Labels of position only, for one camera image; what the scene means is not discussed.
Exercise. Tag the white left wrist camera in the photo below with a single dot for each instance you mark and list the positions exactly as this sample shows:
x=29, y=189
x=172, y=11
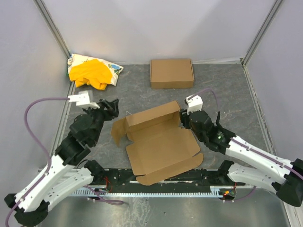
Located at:
x=84, y=100

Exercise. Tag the aluminium floor rail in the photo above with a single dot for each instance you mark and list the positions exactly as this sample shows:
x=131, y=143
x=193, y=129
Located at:
x=291, y=212
x=61, y=123

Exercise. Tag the light blue slotted cable duct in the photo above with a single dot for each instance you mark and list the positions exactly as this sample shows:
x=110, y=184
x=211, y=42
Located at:
x=166, y=190

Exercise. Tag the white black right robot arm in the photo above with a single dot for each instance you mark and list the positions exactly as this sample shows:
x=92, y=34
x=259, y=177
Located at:
x=280, y=176

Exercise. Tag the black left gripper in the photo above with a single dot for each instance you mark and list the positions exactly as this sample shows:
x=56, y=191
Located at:
x=107, y=108

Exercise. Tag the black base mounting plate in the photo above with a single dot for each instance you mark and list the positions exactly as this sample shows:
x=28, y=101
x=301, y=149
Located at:
x=118, y=177

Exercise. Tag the left aluminium frame post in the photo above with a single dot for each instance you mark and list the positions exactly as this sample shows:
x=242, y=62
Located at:
x=41, y=6

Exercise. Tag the folded brown cardboard box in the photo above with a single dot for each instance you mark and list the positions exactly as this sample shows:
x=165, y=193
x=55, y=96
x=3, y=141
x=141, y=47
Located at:
x=171, y=73

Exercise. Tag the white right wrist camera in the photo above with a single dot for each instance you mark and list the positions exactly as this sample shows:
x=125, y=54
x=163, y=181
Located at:
x=194, y=104

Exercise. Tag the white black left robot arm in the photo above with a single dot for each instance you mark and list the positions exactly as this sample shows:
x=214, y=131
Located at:
x=32, y=205

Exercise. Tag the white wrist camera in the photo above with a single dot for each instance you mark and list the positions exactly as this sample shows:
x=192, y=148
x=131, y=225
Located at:
x=84, y=100
x=194, y=104

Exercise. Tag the right aluminium floor rail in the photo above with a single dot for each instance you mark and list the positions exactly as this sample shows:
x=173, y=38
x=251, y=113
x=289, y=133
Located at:
x=291, y=212

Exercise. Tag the right aluminium frame post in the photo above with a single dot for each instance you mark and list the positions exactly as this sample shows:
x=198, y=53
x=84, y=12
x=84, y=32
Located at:
x=262, y=31

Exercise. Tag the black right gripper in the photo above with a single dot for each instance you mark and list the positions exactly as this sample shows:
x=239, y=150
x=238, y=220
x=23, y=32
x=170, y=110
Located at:
x=183, y=117

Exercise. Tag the left aluminium floor rail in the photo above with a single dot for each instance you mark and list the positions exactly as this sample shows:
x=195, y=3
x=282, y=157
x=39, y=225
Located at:
x=61, y=123

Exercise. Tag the aluminium frame post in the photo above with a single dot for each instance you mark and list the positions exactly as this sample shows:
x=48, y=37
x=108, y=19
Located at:
x=262, y=31
x=41, y=6

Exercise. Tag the white patterned cloth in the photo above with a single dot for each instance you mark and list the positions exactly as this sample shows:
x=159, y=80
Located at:
x=77, y=59

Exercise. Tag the yellow cloth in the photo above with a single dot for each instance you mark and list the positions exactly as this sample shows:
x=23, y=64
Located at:
x=93, y=73

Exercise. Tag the brown cardboard box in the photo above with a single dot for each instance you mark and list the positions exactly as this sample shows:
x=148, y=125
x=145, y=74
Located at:
x=171, y=73
x=159, y=147

